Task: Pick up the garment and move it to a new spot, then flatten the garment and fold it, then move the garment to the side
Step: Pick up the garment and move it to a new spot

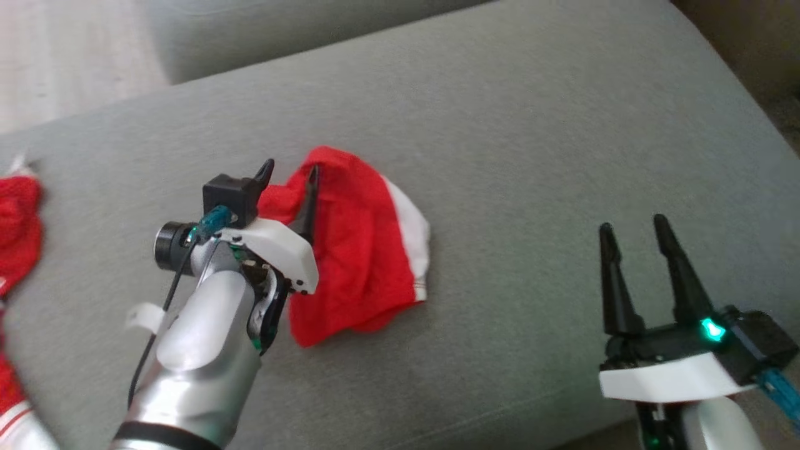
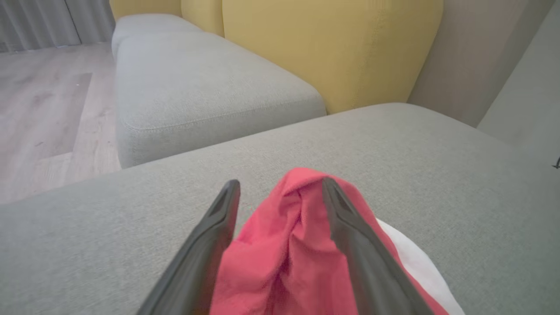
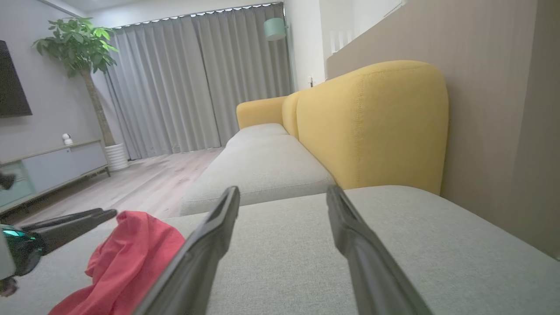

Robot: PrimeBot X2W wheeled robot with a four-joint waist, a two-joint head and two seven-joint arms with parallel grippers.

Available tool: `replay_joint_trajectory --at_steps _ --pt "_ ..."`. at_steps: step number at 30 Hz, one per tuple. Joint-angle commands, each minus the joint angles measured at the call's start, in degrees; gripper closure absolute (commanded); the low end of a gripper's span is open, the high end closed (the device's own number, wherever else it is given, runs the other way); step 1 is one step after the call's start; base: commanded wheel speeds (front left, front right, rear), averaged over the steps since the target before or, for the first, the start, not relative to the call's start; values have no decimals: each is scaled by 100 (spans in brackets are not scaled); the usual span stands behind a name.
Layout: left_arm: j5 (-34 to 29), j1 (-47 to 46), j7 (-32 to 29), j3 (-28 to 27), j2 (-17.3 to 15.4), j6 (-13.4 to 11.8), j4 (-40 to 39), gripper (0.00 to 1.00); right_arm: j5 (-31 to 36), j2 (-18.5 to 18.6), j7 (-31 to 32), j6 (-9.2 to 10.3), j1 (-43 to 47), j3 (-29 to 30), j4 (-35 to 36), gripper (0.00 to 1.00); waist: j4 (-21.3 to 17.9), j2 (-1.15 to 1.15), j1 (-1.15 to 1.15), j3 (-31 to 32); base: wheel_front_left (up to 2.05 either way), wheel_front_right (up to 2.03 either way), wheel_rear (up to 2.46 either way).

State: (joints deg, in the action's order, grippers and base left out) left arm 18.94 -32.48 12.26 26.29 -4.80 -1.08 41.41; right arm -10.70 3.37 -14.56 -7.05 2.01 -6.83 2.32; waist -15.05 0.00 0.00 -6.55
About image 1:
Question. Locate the red white basketball jersey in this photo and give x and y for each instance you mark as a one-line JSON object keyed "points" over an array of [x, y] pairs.
{"points": [[17, 225]]}

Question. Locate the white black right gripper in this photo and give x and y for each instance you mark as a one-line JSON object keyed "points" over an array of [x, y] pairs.
{"points": [[669, 375]]}

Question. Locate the black cylindrical wrist module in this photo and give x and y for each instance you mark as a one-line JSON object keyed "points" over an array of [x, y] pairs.
{"points": [[170, 247]]}

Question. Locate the teal left camera connector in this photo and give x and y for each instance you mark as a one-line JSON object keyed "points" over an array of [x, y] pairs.
{"points": [[215, 220]]}

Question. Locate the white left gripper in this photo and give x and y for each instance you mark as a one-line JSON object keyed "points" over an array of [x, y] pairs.
{"points": [[281, 250]]}

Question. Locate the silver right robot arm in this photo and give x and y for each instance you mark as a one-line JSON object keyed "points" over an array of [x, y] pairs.
{"points": [[719, 425]]}

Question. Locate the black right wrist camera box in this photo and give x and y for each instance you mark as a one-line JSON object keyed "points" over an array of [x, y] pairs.
{"points": [[762, 340]]}

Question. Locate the red shorts white waistband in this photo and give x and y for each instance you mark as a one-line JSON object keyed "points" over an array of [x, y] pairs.
{"points": [[356, 250]]}

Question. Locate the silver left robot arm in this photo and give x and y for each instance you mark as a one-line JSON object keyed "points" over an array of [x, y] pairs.
{"points": [[200, 350]]}

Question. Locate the teal right camera connector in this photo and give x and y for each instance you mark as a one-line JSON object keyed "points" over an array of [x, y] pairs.
{"points": [[781, 390]]}

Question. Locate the large grey sofa seat cushion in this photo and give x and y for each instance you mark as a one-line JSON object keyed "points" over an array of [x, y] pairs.
{"points": [[500, 156]]}

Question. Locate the teal camera connector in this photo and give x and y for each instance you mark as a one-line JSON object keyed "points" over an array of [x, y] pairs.
{"points": [[215, 220], [781, 390]]}

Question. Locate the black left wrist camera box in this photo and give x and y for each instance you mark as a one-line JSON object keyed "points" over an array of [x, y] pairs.
{"points": [[228, 190]]}

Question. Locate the small grey sofa seat cushion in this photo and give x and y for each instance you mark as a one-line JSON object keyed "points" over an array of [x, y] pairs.
{"points": [[281, 31]]}

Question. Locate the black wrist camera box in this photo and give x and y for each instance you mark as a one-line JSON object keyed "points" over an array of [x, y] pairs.
{"points": [[762, 340], [228, 190]]}

